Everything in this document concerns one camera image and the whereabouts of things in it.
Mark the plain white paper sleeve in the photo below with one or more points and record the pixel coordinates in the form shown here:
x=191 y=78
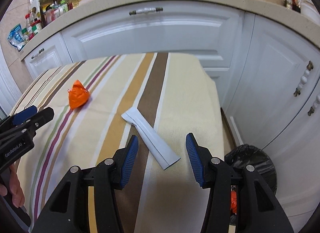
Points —
x=160 y=150

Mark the large orange plastic bag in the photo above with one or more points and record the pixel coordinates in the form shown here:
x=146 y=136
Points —
x=234 y=202

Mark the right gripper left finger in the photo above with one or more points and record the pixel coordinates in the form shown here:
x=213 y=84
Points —
x=66 y=210

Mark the small far drawer handle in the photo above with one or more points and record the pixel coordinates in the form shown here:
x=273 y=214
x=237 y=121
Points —
x=37 y=53

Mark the blue snack packet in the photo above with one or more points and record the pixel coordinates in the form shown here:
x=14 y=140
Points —
x=15 y=37

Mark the small orange wrapper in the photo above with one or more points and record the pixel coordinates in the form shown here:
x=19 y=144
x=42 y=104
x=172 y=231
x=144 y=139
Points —
x=78 y=95

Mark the door beaded handle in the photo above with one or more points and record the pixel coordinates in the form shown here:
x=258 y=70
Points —
x=303 y=79
x=314 y=106

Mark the white drawer handle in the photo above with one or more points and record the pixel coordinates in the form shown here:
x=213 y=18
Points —
x=145 y=10

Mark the condiment jar cluster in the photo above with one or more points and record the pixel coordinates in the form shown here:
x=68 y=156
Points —
x=41 y=13

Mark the person's left hand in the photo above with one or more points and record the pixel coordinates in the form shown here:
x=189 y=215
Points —
x=18 y=198

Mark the right door beaded handle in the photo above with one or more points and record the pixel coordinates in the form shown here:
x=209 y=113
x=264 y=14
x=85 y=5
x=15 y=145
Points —
x=314 y=106

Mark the stacked white bowls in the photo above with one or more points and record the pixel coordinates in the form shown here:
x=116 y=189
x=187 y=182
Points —
x=310 y=12

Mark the black lined trash bin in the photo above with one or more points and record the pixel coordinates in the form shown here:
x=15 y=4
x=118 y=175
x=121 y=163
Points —
x=244 y=155

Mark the striped beige tablecloth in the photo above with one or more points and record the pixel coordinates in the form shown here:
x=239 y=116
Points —
x=175 y=96

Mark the left door beaded handle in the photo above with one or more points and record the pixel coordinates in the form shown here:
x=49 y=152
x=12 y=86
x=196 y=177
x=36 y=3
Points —
x=303 y=79

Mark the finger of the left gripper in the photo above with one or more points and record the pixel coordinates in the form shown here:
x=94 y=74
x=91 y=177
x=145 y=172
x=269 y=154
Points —
x=40 y=119
x=24 y=115

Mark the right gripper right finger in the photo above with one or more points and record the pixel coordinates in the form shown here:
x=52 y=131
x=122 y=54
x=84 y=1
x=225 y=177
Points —
x=258 y=210

